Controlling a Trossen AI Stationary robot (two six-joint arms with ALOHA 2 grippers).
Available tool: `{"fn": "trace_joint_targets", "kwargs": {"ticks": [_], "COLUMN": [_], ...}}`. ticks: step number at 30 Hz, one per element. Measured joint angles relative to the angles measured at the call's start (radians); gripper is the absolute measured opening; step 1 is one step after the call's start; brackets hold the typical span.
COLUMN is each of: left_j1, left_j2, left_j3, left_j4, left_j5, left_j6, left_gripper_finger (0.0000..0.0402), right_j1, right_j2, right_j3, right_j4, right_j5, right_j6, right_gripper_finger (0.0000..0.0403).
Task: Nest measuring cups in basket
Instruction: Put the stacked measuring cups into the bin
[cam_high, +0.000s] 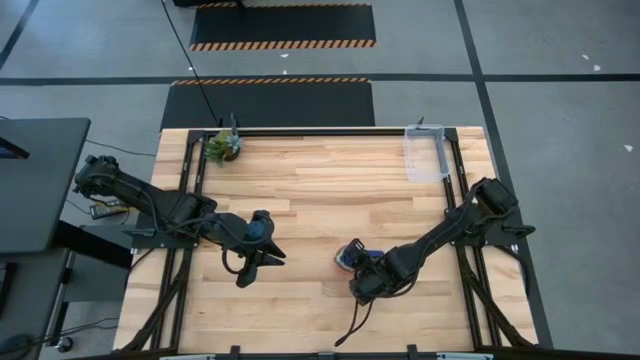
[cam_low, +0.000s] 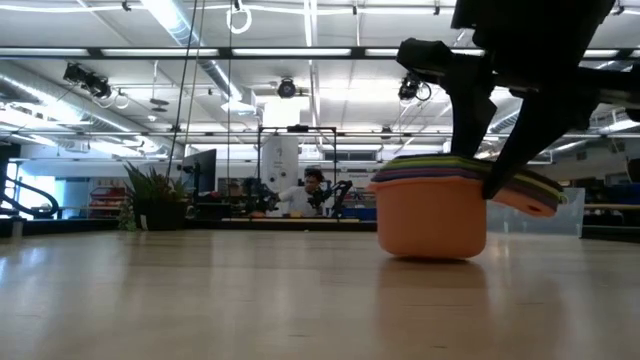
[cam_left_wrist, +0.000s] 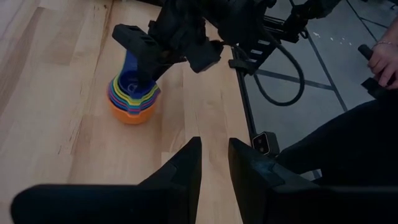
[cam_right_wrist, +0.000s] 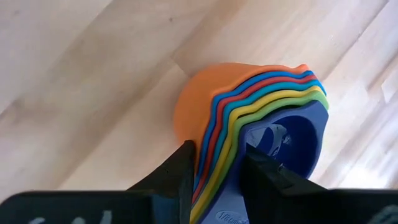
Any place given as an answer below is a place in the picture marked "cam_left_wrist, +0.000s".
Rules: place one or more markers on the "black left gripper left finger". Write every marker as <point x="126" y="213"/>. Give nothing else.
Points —
<point x="124" y="205"/>

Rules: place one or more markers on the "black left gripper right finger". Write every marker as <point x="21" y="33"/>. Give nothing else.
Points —
<point x="280" y="205"/>

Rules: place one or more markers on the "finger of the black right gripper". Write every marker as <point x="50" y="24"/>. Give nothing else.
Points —
<point x="146" y="53"/>
<point x="205" y="56"/>

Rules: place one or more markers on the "small dark blue measuring cup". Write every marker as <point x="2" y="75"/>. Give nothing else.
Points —
<point x="130" y="85"/>

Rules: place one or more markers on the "green measuring cup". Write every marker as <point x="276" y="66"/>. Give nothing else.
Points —
<point x="136" y="100"/>

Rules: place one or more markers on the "yellow measuring cup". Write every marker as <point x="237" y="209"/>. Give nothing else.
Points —
<point x="136" y="103"/>

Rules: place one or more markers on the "teal measuring cup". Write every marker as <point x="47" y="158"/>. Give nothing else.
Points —
<point x="135" y="106"/>

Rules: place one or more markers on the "red measuring cup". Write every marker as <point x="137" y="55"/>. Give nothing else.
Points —
<point x="134" y="109"/>

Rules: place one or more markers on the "orange measuring cup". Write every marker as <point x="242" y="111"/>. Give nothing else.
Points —
<point x="130" y="119"/>

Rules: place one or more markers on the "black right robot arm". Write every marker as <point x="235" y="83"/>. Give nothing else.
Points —
<point x="239" y="18"/>

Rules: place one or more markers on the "person's leg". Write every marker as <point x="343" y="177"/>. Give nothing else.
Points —
<point x="342" y="149"/>

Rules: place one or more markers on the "person's hand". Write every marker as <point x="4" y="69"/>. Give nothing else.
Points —
<point x="385" y="62"/>

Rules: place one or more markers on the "small grey depth camera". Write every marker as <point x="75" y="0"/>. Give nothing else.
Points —
<point x="264" y="143"/>

